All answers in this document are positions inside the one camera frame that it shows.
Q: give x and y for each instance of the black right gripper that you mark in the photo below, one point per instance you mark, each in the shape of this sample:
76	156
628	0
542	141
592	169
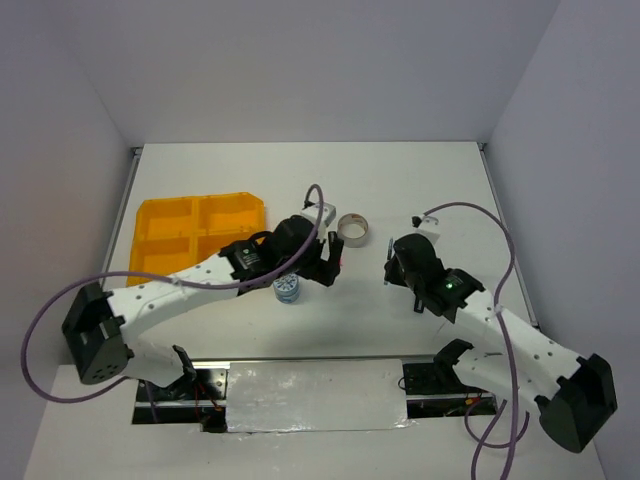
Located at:
394	276

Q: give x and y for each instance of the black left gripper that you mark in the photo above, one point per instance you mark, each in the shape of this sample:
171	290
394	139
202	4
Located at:
321	270

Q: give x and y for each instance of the blue gel pen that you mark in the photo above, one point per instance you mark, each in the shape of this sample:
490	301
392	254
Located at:
388	258

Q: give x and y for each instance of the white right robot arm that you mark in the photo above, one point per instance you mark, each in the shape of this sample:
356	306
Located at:
494	350

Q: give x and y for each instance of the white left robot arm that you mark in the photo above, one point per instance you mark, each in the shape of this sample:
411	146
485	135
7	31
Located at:
103	329

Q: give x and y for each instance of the white tape roll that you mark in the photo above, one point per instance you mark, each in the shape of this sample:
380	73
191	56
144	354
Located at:
353	230

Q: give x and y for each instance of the blue putty jar near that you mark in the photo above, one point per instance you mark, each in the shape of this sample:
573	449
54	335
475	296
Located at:
287	288

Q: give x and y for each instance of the yellow compartment bin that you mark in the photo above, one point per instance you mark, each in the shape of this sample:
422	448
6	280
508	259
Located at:
172	234

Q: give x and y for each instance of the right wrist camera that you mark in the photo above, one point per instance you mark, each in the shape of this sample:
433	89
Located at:
426	226

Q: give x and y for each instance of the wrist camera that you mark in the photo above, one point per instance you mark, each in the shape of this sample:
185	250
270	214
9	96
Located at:
325	214
426	226

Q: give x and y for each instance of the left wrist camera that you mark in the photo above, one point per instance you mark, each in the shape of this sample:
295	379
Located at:
325	214

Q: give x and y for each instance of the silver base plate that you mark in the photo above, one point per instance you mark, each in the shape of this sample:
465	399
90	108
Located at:
299	396

